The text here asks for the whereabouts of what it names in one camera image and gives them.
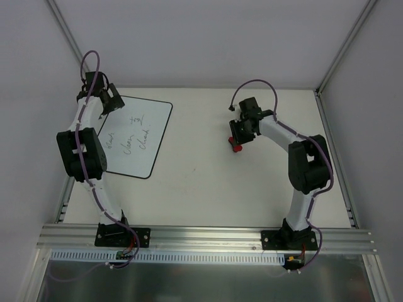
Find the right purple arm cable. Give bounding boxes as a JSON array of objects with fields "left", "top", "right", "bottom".
[{"left": 229, "top": 78, "right": 334, "bottom": 274}]

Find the right aluminium table edge rail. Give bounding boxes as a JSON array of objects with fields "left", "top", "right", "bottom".
[{"left": 314, "top": 91, "right": 360, "bottom": 229}]

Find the aluminium frame post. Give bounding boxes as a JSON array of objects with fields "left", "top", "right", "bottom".
[
  {"left": 315, "top": 0, "right": 378, "bottom": 96},
  {"left": 44, "top": 0, "right": 89, "bottom": 86}
]

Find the white slotted cable duct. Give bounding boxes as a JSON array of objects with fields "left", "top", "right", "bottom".
[{"left": 50, "top": 249, "right": 285, "bottom": 266}]

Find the aluminium mounting rail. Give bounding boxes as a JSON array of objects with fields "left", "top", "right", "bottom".
[{"left": 36, "top": 223, "right": 378, "bottom": 254}]

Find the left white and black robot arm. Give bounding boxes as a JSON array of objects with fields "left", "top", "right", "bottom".
[{"left": 56, "top": 72, "right": 135, "bottom": 248}]

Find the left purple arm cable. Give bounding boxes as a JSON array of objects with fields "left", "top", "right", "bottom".
[{"left": 47, "top": 50, "right": 141, "bottom": 282}]

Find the aluminium table edge rail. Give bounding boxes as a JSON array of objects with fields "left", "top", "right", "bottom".
[
  {"left": 53, "top": 89, "right": 101, "bottom": 225},
  {"left": 314, "top": 91, "right": 360, "bottom": 229}
]

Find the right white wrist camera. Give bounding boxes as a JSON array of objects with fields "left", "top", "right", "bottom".
[{"left": 228, "top": 103, "right": 242, "bottom": 113}]

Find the left aluminium frame post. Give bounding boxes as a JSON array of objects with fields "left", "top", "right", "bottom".
[{"left": 44, "top": 0, "right": 89, "bottom": 86}]

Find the white whiteboard with black rim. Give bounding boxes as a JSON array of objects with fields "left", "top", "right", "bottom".
[{"left": 98, "top": 96, "right": 173, "bottom": 179}]

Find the red and black whiteboard eraser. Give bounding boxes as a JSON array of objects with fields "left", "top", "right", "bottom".
[{"left": 228, "top": 137, "right": 242, "bottom": 153}]

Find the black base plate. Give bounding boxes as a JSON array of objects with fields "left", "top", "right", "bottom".
[
  {"left": 94, "top": 224, "right": 151, "bottom": 248},
  {"left": 260, "top": 230, "right": 319, "bottom": 251}
]

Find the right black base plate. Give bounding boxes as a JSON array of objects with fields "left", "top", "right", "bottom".
[{"left": 260, "top": 230, "right": 319, "bottom": 251}]

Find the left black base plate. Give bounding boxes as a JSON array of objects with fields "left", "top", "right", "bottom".
[{"left": 94, "top": 224, "right": 151, "bottom": 248}]

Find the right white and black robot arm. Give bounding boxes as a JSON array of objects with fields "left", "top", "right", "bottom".
[{"left": 229, "top": 98, "right": 334, "bottom": 250}]

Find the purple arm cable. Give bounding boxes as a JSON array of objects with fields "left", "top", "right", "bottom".
[
  {"left": 229, "top": 78, "right": 334, "bottom": 274},
  {"left": 47, "top": 50, "right": 141, "bottom": 282}
]

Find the right aluminium frame post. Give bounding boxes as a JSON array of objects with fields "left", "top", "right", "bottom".
[{"left": 315, "top": 0, "right": 378, "bottom": 96}]

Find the left aluminium table edge rail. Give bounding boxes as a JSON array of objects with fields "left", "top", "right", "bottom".
[{"left": 53, "top": 89, "right": 101, "bottom": 225}]

